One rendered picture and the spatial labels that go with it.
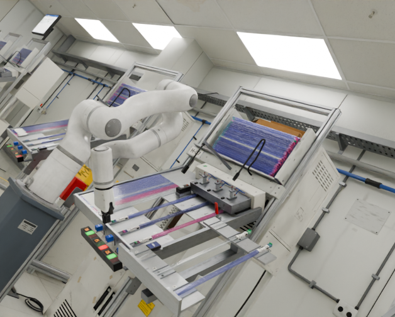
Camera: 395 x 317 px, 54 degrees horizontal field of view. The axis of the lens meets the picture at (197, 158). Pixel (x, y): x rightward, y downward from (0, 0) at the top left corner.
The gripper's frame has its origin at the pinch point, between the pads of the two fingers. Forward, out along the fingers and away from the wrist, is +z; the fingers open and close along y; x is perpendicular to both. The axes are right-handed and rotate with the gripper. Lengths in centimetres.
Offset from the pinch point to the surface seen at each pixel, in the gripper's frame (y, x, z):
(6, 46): -584, 138, -20
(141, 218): -5.5, 21.3, 10.2
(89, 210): -27.5, 4.9, 9.4
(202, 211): 8, 48, 10
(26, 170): -120, 6, 18
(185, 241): 22.7, 25.0, 10.8
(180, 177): -31, 66, 10
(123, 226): -5.1, 10.9, 10.3
